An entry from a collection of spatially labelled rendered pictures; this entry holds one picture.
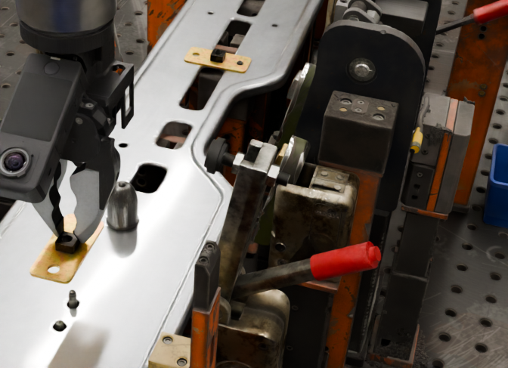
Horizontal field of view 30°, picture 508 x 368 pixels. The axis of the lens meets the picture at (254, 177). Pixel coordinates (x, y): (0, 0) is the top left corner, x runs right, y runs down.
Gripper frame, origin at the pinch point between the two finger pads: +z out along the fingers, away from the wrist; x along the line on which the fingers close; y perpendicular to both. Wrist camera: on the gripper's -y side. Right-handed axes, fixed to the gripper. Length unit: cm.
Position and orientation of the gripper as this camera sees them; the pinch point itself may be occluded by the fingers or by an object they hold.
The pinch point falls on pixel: (67, 232)
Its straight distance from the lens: 84.5
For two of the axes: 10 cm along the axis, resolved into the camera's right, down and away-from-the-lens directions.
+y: 2.6, -5.7, 7.8
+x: -9.6, -2.1, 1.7
